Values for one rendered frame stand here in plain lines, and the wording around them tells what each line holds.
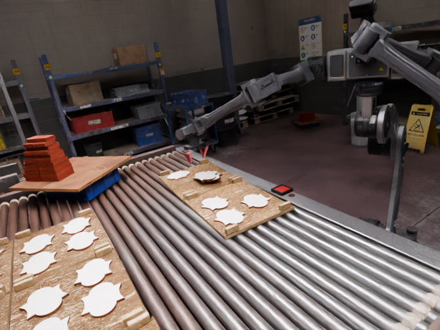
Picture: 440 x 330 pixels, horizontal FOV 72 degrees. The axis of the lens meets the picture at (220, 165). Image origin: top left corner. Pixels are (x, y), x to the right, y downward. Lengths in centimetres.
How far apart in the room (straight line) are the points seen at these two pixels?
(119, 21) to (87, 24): 57
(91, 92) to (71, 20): 130
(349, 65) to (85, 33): 515
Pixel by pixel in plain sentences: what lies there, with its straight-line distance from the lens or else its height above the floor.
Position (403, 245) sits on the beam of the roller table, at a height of 92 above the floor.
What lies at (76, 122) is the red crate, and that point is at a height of 84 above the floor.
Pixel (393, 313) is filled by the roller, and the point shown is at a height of 91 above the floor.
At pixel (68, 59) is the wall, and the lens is 614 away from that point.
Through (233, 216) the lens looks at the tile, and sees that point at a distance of 131.
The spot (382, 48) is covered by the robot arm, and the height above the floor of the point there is 154.
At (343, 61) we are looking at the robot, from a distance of 174.
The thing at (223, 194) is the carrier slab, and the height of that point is 94.
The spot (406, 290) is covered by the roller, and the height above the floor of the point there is 91.
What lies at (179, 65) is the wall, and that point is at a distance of 675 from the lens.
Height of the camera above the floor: 160
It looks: 20 degrees down
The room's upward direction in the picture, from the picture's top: 8 degrees counter-clockwise
